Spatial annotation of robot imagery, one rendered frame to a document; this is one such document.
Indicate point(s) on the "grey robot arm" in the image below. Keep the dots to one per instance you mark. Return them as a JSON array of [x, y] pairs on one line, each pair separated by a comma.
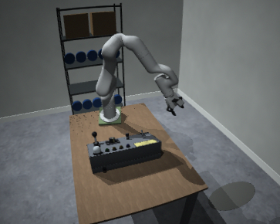
[[106, 89]]

